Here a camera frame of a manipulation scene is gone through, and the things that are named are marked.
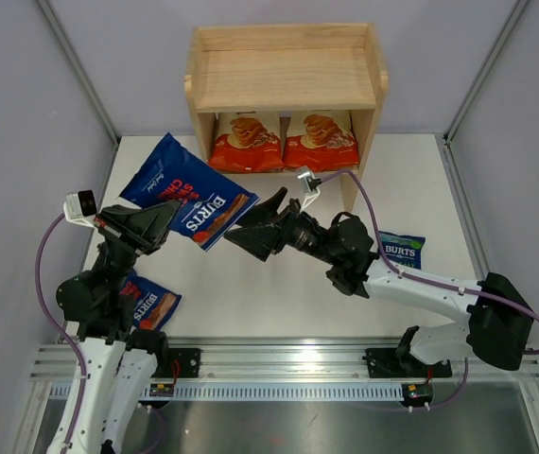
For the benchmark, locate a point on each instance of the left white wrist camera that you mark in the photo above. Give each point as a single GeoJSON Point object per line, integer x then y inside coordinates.
{"type": "Point", "coordinates": [79, 208]}

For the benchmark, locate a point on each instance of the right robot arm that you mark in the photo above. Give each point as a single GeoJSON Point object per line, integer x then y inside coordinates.
{"type": "Point", "coordinates": [488, 319]}

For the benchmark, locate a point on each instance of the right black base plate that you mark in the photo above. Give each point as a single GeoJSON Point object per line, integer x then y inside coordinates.
{"type": "Point", "coordinates": [386, 363]}

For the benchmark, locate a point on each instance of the aluminium frame post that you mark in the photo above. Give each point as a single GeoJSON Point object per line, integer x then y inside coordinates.
{"type": "Point", "coordinates": [497, 48]}
{"type": "Point", "coordinates": [53, 20]}

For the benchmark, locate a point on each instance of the left aluminium frame post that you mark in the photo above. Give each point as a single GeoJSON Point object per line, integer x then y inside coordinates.
{"type": "Point", "coordinates": [53, 20]}

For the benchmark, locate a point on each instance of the white slotted cable duct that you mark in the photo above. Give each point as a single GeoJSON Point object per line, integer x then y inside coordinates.
{"type": "Point", "coordinates": [272, 391]}

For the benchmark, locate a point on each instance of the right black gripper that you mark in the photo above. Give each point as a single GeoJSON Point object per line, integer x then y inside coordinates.
{"type": "Point", "coordinates": [262, 237]}

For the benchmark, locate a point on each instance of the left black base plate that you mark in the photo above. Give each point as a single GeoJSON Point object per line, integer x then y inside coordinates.
{"type": "Point", "coordinates": [179, 362]}

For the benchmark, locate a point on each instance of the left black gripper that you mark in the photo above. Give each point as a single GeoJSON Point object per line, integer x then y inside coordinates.
{"type": "Point", "coordinates": [140, 231]}

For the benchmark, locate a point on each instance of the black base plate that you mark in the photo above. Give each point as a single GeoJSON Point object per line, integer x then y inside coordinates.
{"type": "Point", "coordinates": [386, 363]}
{"type": "Point", "coordinates": [179, 362]}

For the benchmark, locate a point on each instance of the cassava chips bag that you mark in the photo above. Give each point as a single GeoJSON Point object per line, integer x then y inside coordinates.
{"type": "Point", "coordinates": [320, 140]}
{"type": "Point", "coordinates": [247, 143]}

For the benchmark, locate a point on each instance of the right aluminium frame post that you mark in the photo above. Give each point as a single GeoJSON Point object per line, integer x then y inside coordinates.
{"type": "Point", "coordinates": [497, 48]}

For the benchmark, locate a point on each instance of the blue burts chilli bag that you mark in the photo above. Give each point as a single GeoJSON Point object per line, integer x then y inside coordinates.
{"type": "Point", "coordinates": [211, 203]}
{"type": "Point", "coordinates": [154, 305]}

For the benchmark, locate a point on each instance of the blue Burts sea salt bag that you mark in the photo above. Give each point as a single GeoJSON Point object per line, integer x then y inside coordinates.
{"type": "Point", "coordinates": [403, 249]}

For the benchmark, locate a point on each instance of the aluminium mounting rail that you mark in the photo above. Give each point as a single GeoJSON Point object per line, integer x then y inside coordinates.
{"type": "Point", "coordinates": [276, 360]}

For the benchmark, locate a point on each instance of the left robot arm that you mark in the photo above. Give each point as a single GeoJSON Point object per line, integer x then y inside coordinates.
{"type": "Point", "coordinates": [115, 360]}

